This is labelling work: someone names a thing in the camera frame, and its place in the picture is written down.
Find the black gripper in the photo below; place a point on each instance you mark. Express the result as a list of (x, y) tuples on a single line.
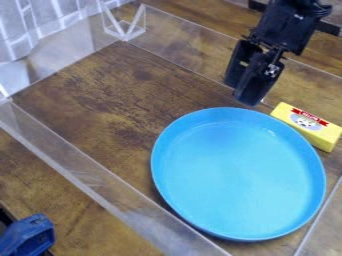
[(284, 30)]

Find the blue round plastic tray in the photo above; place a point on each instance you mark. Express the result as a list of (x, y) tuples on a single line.
[(238, 173)]

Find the yellow brick with label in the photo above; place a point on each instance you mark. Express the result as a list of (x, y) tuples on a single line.
[(321, 132)]

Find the grey checkered cloth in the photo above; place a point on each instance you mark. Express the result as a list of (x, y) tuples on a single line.
[(29, 20)]

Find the clear acrylic enclosure wall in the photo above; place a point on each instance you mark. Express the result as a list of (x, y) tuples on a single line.
[(90, 98)]

